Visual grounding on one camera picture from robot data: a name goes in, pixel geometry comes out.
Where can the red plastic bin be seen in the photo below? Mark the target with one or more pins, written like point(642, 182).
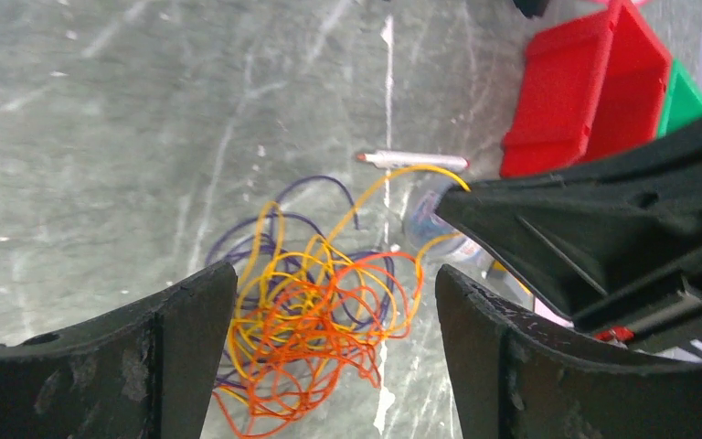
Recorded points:
point(592, 87)

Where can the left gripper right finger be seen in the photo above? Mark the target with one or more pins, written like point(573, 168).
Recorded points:
point(515, 374)

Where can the pink clipboard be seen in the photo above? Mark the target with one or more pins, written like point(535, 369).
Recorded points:
point(541, 309)

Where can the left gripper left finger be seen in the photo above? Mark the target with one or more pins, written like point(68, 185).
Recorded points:
point(143, 370)

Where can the clear tape roll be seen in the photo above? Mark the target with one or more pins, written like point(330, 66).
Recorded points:
point(421, 224)

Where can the white marker pen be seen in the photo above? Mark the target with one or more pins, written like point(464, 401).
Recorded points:
point(385, 159)

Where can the green plastic bin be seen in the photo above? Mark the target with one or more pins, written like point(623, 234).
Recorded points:
point(683, 101)

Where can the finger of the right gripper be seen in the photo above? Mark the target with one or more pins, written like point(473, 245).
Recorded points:
point(613, 243)

